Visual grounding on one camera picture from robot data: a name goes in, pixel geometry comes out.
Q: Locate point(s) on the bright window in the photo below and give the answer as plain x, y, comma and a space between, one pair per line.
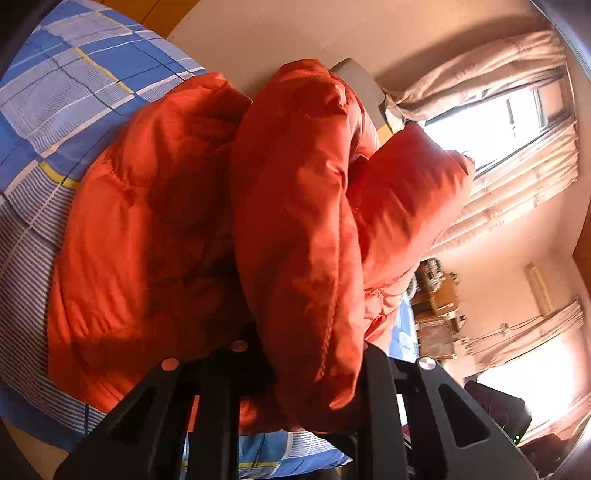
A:
494, 124

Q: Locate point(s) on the orange puffer jacket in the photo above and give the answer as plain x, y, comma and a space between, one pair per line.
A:
277, 230

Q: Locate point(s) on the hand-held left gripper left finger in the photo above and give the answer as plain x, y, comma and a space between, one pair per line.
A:
217, 392

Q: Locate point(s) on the white wall pipe cover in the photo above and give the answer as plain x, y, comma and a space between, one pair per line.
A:
539, 288

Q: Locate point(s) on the cluttered wooden shelf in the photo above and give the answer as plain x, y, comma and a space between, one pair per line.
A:
436, 309

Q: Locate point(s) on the black bag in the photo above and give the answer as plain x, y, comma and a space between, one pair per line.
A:
501, 410

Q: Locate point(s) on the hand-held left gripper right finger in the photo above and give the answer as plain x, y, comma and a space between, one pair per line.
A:
381, 397

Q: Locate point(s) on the blue plaid bed sheet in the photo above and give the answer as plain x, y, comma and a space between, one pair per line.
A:
55, 115

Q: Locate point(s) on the beige window curtain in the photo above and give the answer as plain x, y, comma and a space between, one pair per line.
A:
531, 332
512, 152

